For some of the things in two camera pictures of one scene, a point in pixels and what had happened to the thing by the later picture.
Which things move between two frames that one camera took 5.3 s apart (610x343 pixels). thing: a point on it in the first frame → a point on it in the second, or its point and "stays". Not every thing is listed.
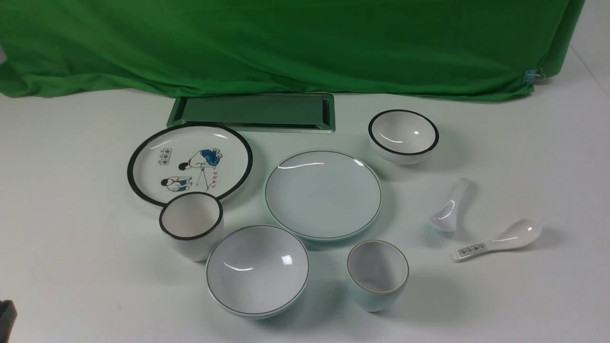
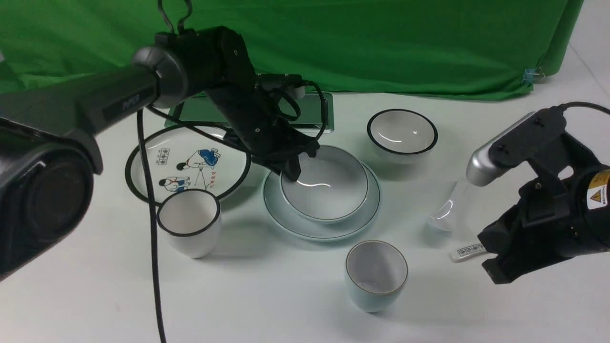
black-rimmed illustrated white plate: [188, 157] stays
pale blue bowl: [257, 272] → [333, 186]
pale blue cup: [377, 271] stays
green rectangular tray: [301, 113] stays
